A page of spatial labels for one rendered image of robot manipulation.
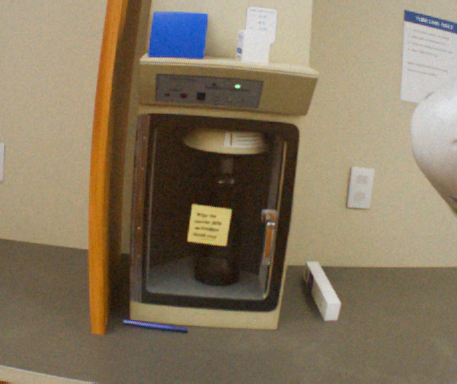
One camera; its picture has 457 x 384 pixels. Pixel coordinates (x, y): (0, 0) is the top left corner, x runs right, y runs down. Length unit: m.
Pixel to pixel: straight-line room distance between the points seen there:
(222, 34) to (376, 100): 0.64
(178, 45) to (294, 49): 0.25
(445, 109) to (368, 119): 1.14
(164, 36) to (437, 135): 0.64
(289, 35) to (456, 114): 0.68
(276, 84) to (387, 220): 0.79
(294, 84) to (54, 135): 0.79
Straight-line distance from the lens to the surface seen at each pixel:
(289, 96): 1.25
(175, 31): 1.18
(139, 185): 1.33
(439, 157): 0.68
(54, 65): 1.76
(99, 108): 1.22
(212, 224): 1.35
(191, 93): 1.24
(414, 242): 1.95
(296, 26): 1.30
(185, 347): 1.36
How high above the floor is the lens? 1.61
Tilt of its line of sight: 16 degrees down
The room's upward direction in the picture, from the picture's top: 5 degrees clockwise
